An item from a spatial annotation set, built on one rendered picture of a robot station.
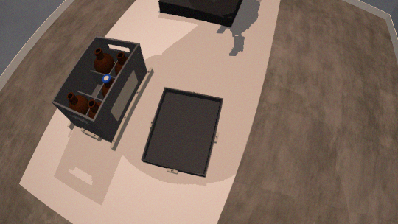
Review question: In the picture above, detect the dark grey divided crate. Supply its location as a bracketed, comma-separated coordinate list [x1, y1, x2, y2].
[52, 42, 147, 143]

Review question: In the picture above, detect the brown bottle with green label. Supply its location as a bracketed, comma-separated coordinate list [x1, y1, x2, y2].
[102, 74, 115, 98]

